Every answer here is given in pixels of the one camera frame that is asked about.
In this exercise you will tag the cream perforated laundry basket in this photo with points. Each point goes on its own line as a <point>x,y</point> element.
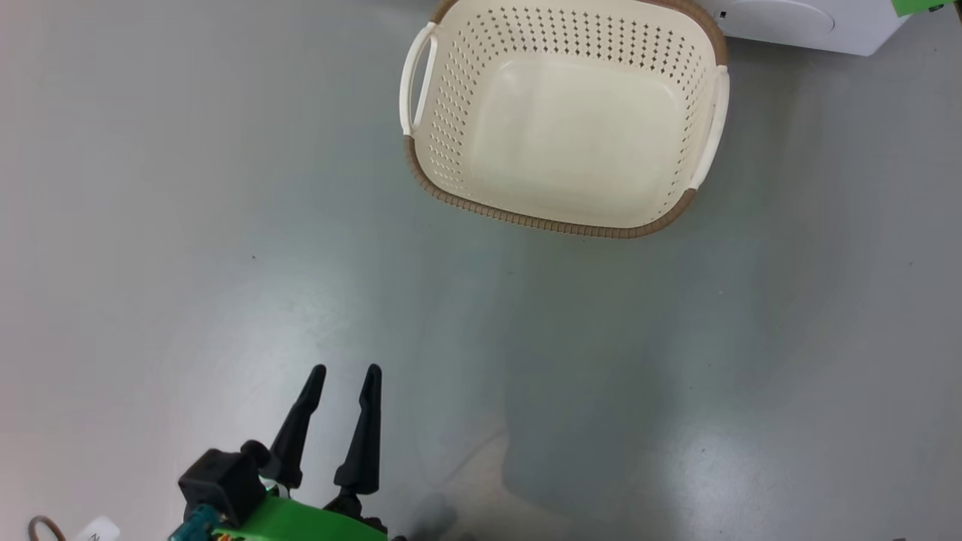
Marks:
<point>571,135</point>

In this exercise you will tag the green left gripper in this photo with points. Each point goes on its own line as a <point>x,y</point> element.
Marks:
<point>301,522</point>

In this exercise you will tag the white front-load washing machine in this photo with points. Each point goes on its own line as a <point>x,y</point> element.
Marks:
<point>849,37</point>

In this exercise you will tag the white paper tag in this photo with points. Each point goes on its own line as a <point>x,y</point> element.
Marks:
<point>98,530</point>

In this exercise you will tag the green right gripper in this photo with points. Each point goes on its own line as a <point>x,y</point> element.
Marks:
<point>913,6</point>

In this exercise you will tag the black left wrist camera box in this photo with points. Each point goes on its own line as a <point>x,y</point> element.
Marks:
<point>222,481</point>

